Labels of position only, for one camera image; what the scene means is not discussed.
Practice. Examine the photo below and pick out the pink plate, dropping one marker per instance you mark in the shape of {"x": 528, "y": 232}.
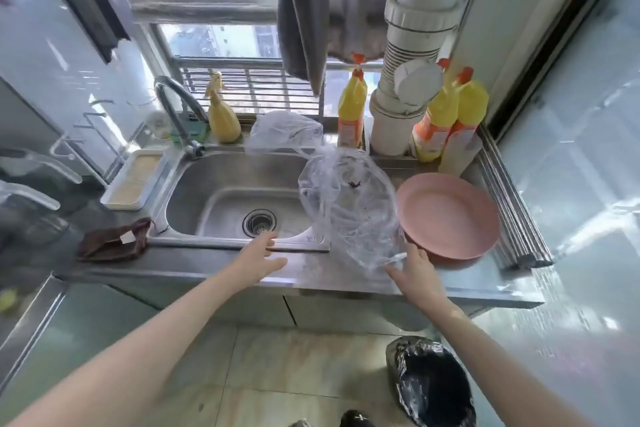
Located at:
{"x": 450, "y": 216}

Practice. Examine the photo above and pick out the frosted glass sliding door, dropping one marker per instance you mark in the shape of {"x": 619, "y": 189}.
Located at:
{"x": 575, "y": 141}

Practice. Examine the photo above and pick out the person's right hand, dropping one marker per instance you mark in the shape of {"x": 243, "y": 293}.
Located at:
{"x": 422, "y": 281}

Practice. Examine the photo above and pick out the grey hanging cloth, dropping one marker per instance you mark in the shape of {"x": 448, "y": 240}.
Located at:
{"x": 305, "y": 16}

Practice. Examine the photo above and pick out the person's left hand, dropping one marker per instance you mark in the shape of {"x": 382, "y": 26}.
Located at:
{"x": 255, "y": 264}

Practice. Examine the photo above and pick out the white jug grey lid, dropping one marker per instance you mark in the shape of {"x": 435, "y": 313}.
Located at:
{"x": 25, "y": 196}
{"x": 30, "y": 166}

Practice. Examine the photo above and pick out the white cup drying rack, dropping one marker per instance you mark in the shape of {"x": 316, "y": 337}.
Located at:
{"x": 132, "y": 181}

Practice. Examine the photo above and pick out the rolled steel drying rack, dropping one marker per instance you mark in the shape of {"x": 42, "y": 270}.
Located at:
{"x": 515, "y": 211}

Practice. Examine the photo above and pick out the steel sink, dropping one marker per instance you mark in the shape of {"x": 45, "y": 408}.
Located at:
{"x": 220, "y": 201}

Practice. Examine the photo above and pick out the person's right forearm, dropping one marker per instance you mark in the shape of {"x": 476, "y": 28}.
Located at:
{"x": 500, "y": 371}

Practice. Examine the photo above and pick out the pale yellow spray bottle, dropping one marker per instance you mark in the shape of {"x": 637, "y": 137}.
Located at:
{"x": 224, "y": 124}

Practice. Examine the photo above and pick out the brown cleaning cloth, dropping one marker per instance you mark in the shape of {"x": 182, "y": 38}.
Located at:
{"x": 107, "y": 244}

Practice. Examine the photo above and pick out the black bin with bag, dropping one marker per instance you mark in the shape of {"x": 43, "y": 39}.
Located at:
{"x": 430, "y": 386}

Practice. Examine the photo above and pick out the person's left forearm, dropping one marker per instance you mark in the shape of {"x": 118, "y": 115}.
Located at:
{"x": 140, "y": 356}

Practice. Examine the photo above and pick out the green sponge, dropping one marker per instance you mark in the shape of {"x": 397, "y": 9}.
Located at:
{"x": 192, "y": 132}

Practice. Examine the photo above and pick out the white drain pipe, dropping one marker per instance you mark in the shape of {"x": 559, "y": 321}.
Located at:
{"x": 425, "y": 16}

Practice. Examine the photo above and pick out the steel window grille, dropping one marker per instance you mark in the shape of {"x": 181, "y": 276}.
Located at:
{"x": 260, "y": 86}

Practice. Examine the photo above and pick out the stainless steel countertop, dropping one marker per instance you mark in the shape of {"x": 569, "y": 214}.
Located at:
{"x": 465, "y": 281}

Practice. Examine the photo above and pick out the chrome faucet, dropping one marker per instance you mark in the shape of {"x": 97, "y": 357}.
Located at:
{"x": 172, "y": 106}

